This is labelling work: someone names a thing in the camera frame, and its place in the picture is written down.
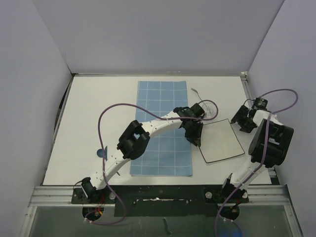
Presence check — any clear wine glass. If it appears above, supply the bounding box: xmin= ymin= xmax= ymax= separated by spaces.
xmin=199 ymin=101 xmax=218 ymax=120

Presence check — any square white plate black rim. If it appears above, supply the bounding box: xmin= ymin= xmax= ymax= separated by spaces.
xmin=199 ymin=119 xmax=245 ymax=163

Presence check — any blue checked cloth napkin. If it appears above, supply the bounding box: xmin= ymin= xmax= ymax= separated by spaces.
xmin=130 ymin=81 xmax=193 ymax=177

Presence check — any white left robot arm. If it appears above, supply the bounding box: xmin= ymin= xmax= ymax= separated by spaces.
xmin=81 ymin=103 xmax=205 ymax=203

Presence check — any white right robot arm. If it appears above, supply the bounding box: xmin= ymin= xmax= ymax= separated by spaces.
xmin=220 ymin=98 xmax=294 ymax=202

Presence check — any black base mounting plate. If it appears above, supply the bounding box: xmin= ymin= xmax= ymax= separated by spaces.
xmin=71 ymin=185 xmax=249 ymax=217

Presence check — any dark blue plastic knife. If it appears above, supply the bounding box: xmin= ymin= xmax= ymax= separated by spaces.
xmin=104 ymin=146 xmax=107 ymax=160

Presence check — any dark blue plastic spoon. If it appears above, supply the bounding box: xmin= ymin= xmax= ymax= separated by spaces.
xmin=97 ymin=149 xmax=104 ymax=158

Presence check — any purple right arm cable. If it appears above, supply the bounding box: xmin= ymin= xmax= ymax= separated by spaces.
xmin=214 ymin=88 xmax=299 ymax=237

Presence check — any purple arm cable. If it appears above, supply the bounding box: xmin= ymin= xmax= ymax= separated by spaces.
xmin=85 ymin=99 xmax=219 ymax=225
xmin=214 ymin=88 xmax=299 ymax=237

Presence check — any aluminium frame rail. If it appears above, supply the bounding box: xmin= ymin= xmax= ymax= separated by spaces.
xmin=240 ymin=71 xmax=303 ymax=237

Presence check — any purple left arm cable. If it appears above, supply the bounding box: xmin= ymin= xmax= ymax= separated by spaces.
xmin=85 ymin=99 xmax=219 ymax=225

